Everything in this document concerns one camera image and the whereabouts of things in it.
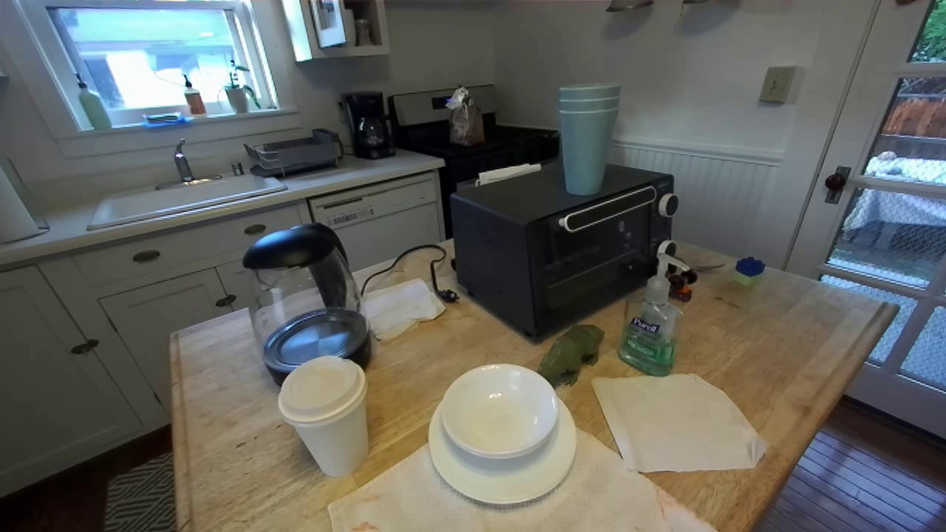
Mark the white lidded paper cup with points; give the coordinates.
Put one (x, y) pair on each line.
(325, 414)

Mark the black toaster oven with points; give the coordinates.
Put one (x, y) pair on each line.
(551, 256)

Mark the small white cloth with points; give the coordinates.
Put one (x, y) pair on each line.
(399, 305)

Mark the white dishwasher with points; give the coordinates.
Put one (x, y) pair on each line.
(378, 217)

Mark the green sponge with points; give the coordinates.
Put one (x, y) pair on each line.
(572, 352)

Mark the black steel oven range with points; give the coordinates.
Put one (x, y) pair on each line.
(432, 133)

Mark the white ceramic bowl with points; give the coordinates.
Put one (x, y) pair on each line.
(500, 408)

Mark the black glass electric kettle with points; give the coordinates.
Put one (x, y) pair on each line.
(300, 296)

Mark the black coffee maker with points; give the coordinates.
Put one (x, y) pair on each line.
(371, 121)

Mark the green hand soap dispenser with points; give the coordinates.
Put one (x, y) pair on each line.
(652, 330)

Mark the grey dish rack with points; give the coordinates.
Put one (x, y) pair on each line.
(293, 152)

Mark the white ceramic plate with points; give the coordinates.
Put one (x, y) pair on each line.
(503, 485)

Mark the folded white napkin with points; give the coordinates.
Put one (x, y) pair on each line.
(675, 424)

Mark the large white paper towel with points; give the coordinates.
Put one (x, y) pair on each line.
(593, 506)

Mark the clear spray bottle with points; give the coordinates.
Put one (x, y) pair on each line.
(236, 89)

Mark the white kitchen sink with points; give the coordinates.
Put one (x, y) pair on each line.
(182, 195)

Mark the chrome sink faucet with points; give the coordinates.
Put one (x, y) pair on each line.
(182, 163)

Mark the white wood-topped kitchen island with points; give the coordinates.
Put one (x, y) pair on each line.
(786, 334)

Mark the orange soap bottle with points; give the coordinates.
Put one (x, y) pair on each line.
(194, 95)

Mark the blue windowsill sponge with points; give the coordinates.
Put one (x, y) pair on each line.
(163, 118)

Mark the kitchen window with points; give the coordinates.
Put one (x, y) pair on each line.
(157, 61)

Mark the white kitchen counter cabinets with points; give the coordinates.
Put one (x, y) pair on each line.
(98, 327)

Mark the grey floor rug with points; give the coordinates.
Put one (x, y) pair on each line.
(143, 498)

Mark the pale green soap bottle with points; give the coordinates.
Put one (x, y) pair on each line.
(93, 108)

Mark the white glass-paned door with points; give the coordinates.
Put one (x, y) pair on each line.
(888, 226)

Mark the white wall cabinet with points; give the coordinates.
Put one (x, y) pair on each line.
(330, 25)

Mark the beige light switch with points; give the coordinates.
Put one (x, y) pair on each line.
(779, 87)

